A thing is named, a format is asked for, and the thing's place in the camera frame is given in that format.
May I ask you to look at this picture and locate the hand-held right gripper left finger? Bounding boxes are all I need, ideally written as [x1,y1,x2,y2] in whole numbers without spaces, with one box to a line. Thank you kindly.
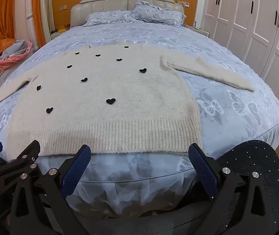
[9,144,92,235]

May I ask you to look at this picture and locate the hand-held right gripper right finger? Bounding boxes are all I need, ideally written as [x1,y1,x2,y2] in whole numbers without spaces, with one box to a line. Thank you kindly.
[188,142,273,235]

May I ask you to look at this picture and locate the cream sweater with black hearts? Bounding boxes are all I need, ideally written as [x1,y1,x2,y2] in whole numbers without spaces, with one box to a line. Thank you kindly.
[0,44,255,161]

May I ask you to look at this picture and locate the person's dark sparkly clothing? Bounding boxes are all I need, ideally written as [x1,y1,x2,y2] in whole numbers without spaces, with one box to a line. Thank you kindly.
[216,140,279,235]

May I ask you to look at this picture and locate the grey cloth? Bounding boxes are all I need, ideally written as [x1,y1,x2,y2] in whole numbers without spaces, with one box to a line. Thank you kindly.
[0,39,30,61]

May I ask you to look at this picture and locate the white nightstand with yellow things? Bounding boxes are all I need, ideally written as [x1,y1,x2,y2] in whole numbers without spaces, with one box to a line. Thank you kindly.
[49,23,71,42]

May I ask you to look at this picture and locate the flat blue floral pillow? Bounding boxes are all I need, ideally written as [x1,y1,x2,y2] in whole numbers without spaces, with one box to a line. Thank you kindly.
[82,10,135,27]

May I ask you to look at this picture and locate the white wardrobe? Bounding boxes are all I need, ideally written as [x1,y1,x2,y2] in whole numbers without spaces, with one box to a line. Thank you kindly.
[194,0,279,103]

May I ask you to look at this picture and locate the ruffled blue floral pillow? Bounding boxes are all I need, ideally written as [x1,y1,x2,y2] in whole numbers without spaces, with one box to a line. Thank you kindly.
[132,0,186,26]

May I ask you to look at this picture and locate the beige padded headboard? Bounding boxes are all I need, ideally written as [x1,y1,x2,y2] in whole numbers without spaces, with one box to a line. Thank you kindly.
[70,0,185,27]

